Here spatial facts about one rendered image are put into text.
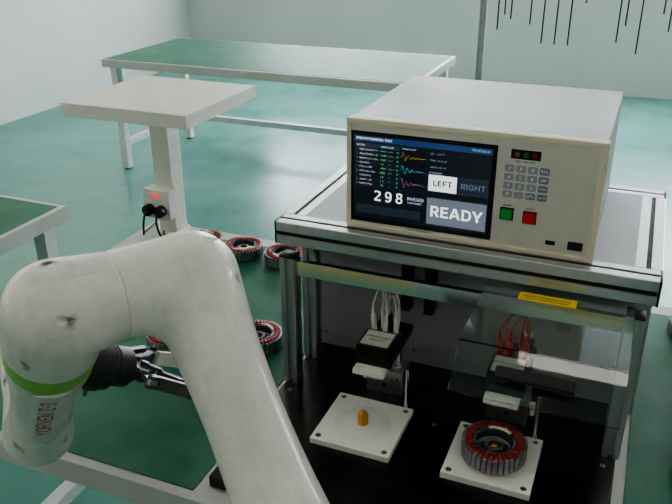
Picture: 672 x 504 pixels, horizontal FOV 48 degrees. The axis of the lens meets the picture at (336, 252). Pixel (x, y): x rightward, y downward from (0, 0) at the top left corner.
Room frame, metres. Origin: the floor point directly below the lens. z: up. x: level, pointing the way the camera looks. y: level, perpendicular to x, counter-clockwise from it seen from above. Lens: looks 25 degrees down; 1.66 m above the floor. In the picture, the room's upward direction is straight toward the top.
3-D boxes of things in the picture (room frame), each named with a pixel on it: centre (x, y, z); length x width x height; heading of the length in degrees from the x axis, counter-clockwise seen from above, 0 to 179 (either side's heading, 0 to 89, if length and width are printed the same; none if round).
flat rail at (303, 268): (1.18, -0.20, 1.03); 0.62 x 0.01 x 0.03; 68
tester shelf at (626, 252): (1.38, -0.28, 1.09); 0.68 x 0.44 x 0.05; 68
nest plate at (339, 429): (1.13, -0.05, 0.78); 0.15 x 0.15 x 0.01; 68
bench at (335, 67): (4.93, 0.36, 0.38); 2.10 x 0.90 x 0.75; 68
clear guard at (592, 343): (1.02, -0.34, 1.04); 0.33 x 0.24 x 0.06; 158
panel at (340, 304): (1.32, -0.26, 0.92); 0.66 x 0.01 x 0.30; 68
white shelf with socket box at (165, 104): (1.97, 0.45, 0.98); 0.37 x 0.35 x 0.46; 68
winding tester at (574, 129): (1.38, -0.29, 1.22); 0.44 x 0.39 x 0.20; 68
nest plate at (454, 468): (1.04, -0.27, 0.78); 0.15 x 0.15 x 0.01; 68
